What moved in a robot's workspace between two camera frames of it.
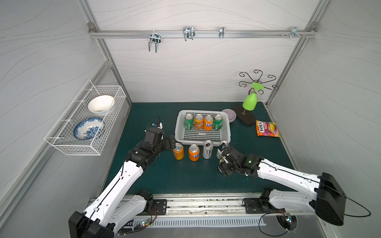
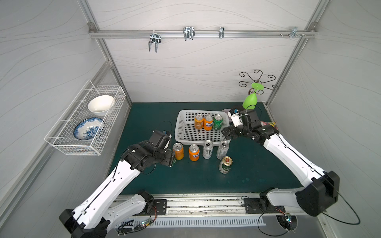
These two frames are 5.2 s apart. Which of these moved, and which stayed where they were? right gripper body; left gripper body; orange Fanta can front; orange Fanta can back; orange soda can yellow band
Moved: right gripper body; left gripper body
Stayed: orange Fanta can back; orange Fanta can front; orange soda can yellow band
